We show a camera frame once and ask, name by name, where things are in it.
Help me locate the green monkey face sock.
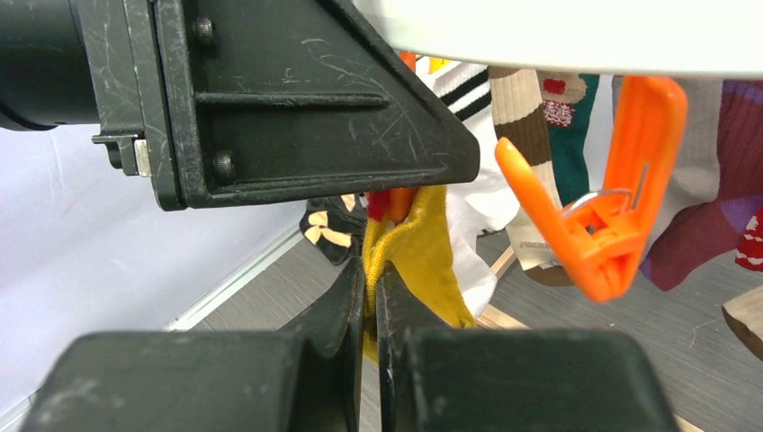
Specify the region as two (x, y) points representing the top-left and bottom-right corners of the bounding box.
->
(537, 71), (599, 205)

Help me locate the white round clip hanger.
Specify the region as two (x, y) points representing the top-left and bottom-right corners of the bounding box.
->
(356, 1), (762, 78)

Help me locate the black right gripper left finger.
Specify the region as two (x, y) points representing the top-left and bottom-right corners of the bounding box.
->
(22, 259), (365, 431)

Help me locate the brown striped hanging sock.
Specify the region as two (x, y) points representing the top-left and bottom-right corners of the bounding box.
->
(487, 66), (572, 287)

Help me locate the maroon grey hanging sock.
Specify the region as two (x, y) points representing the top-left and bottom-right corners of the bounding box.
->
(641, 78), (762, 292)

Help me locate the red patterned hanging sock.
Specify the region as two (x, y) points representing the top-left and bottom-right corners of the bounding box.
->
(734, 209), (763, 272)

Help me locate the black floral fleece blanket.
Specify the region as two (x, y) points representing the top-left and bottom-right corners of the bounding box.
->
(299, 193), (367, 266)

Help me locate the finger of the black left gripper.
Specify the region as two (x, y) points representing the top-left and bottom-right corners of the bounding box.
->
(155, 1), (480, 208)

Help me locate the orange open hanger clip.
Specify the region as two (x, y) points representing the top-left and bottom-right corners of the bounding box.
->
(495, 76), (687, 302)

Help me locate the white black-striped sock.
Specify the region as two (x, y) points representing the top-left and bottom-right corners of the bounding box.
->
(416, 57), (519, 318)

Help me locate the mustard yellow sock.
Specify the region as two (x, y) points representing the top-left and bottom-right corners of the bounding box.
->
(361, 185), (476, 363)

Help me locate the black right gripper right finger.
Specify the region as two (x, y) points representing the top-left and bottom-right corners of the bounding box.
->
(375, 264), (678, 431)

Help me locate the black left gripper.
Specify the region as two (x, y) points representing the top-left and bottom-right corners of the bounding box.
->
(1, 1), (179, 209)

